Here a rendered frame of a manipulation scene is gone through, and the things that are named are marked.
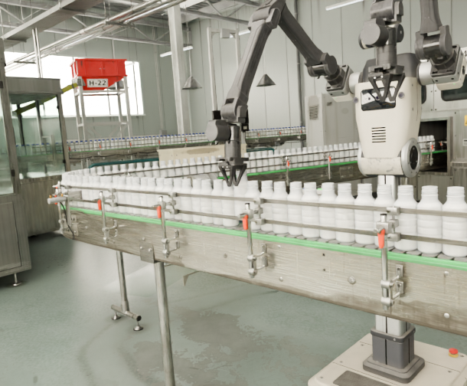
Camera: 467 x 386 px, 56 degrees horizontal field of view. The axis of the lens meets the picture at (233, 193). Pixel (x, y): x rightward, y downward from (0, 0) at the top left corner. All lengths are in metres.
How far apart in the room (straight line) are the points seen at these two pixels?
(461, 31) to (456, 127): 8.97
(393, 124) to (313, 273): 0.75
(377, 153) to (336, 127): 5.92
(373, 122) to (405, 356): 0.99
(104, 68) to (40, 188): 2.69
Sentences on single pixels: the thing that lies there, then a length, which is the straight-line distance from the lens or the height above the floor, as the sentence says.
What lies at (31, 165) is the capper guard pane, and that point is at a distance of 6.83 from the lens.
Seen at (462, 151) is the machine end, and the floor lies 1.00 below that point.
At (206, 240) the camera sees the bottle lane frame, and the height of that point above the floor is 0.94.
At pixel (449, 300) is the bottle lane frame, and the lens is 1.20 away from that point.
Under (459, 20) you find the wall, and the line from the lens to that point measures 13.95.
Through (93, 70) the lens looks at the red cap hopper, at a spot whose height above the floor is 2.59.
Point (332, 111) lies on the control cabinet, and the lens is 7.74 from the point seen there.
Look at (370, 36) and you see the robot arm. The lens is 1.33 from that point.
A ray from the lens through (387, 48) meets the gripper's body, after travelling 1.38.
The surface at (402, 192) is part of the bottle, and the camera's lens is 1.21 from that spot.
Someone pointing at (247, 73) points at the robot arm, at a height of 1.53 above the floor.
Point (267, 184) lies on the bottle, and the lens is 1.45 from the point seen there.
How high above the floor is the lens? 1.33
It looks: 8 degrees down
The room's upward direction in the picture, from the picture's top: 4 degrees counter-clockwise
